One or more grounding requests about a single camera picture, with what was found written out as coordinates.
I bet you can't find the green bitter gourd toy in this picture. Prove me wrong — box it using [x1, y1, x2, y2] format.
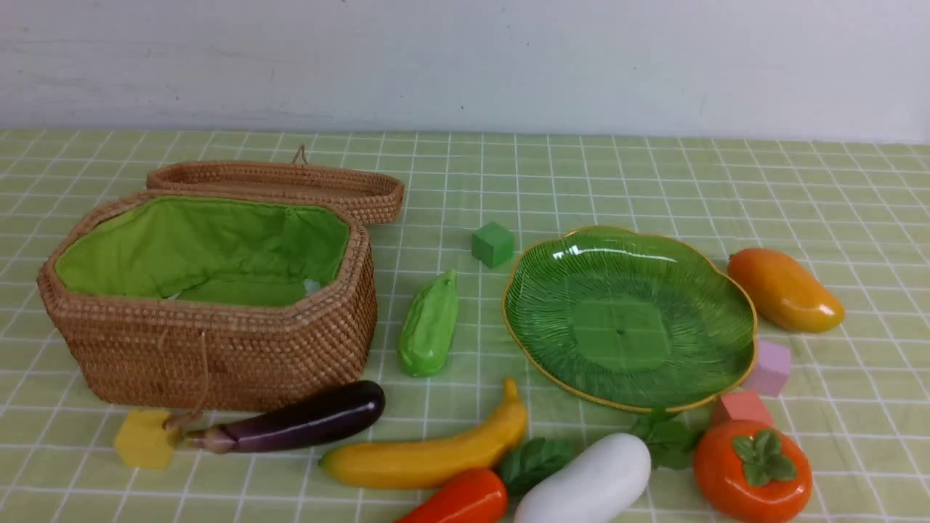
[397, 269, 459, 377]

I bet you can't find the purple eggplant toy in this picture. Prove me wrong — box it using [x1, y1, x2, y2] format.
[183, 380, 386, 454]

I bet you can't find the yellow banana toy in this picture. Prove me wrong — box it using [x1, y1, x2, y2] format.
[319, 376, 528, 490]

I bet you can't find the red carrot toy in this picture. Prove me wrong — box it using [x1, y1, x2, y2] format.
[398, 437, 579, 522]

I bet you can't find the white radish toy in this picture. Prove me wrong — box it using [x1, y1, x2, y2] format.
[513, 413, 704, 523]

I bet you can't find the orange yellow mango toy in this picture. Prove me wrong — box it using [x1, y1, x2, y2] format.
[727, 247, 846, 333]

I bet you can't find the orange persimmon toy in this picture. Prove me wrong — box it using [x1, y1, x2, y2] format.
[693, 420, 813, 522]

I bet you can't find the green foam cube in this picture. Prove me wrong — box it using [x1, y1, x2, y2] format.
[471, 221, 515, 269]

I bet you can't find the woven wicker basket lid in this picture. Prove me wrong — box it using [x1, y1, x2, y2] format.
[146, 146, 405, 225]

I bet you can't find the green leaf-shaped glass plate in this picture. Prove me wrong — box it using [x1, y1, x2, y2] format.
[501, 226, 759, 413]

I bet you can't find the green fabric basket liner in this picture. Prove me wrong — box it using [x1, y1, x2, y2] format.
[55, 196, 351, 307]

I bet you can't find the woven wicker basket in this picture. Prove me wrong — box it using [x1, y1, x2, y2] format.
[37, 190, 378, 411]

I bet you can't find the coral red foam cube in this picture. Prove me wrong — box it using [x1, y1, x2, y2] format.
[710, 389, 776, 427]

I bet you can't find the pink foam cube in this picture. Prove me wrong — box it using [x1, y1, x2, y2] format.
[742, 340, 793, 397]

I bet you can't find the yellow foam hexagon block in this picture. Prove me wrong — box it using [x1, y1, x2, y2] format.
[113, 408, 180, 470]

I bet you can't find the green checkered tablecloth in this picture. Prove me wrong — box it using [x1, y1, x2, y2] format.
[1, 128, 929, 522]

